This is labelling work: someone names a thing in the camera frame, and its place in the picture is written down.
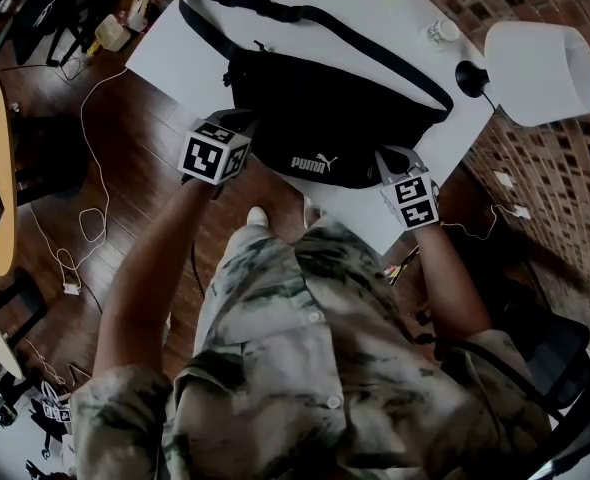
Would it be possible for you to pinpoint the beige box device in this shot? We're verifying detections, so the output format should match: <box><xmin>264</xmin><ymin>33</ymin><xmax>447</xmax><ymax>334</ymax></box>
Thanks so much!
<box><xmin>94</xmin><ymin>13</ymin><xmax>132</xmax><ymax>52</ymax></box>

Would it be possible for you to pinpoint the black equipment stand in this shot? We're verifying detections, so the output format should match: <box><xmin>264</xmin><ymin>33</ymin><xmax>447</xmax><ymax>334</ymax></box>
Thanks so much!
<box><xmin>0</xmin><ymin>0</ymin><xmax>96</xmax><ymax>67</ymax></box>

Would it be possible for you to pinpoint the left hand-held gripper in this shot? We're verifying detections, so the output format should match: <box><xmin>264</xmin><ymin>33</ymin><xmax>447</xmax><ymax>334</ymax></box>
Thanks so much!
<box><xmin>177</xmin><ymin>109</ymin><xmax>260</xmax><ymax>187</ymax></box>

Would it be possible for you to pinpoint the black Puma waist bag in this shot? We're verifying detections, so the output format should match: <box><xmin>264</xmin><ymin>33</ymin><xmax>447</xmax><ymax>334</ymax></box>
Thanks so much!
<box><xmin>178</xmin><ymin>0</ymin><xmax>455</xmax><ymax>190</ymax></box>

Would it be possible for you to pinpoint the white table lamp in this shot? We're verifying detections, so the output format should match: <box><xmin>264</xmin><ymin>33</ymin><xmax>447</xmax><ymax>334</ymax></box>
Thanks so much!
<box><xmin>454</xmin><ymin>20</ymin><xmax>590</xmax><ymax>128</ymax></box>

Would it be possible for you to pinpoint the white charger cable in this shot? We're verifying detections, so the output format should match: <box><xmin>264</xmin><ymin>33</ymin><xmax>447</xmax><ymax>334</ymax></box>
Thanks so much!
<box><xmin>442</xmin><ymin>202</ymin><xmax>521</xmax><ymax>242</ymax></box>

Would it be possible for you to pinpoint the plastic bag of snacks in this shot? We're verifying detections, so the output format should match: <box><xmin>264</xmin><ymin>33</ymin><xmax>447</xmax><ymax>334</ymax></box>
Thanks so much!
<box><xmin>127</xmin><ymin>0</ymin><xmax>169</xmax><ymax>32</ymax></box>

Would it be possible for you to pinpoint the long white floor cable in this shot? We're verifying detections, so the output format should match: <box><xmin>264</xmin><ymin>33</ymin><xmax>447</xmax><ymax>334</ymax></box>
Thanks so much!
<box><xmin>27</xmin><ymin>65</ymin><xmax>129</xmax><ymax>294</ymax></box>

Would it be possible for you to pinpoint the person's right forearm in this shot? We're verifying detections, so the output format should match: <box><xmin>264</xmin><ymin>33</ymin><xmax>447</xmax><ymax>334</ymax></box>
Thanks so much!
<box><xmin>412</xmin><ymin>220</ymin><xmax>494</xmax><ymax>342</ymax></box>

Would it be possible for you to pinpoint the person's left forearm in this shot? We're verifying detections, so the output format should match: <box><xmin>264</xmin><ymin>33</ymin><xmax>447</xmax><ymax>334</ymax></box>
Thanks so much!
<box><xmin>92</xmin><ymin>180</ymin><xmax>226</xmax><ymax>374</ymax></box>

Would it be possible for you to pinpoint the white square table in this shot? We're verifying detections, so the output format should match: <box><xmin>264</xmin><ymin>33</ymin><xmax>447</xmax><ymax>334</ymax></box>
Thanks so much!
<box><xmin>124</xmin><ymin>0</ymin><xmax>499</xmax><ymax>257</ymax></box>

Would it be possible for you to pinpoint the person's camouflage shirt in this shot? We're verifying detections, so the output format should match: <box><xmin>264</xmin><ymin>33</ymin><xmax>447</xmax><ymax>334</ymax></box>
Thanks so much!
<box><xmin>69</xmin><ymin>217</ymin><xmax>554</xmax><ymax>480</ymax></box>

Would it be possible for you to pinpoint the yellow black striped bar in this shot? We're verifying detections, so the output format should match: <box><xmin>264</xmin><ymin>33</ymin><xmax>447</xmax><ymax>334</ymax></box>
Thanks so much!
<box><xmin>384</xmin><ymin>245</ymin><xmax>421</xmax><ymax>284</ymax></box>

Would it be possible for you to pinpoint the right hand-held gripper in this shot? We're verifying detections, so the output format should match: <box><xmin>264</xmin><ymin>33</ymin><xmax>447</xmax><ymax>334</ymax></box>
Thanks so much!
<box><xmin>373</xmin><ymin>144</ymin><xmax>441</xmax><ymax>231</ymax></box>

